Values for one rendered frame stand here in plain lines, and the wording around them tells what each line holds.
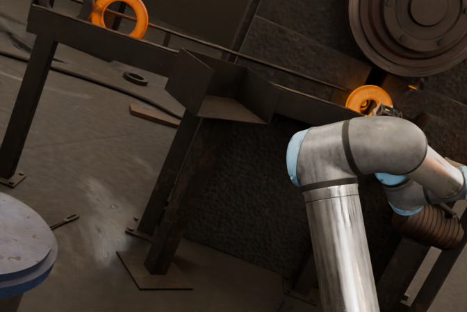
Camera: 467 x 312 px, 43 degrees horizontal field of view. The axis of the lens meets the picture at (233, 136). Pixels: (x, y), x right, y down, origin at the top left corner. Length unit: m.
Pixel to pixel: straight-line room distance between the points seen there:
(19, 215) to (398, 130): 0.73
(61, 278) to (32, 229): 0.70
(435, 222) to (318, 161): 0.94
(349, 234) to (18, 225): 0.62
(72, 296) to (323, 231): 0.83
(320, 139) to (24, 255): 0.59
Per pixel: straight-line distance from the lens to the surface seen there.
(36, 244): 1.08
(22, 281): 1.01
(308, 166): 1.19
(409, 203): 1.74
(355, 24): 2.00
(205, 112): 1.68
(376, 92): 2.07
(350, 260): 1.19
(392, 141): 1.17
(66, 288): 1.78
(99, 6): 2.05
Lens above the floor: 0.98
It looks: 15 degrees down
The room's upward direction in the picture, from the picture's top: 23 degrees clockwise
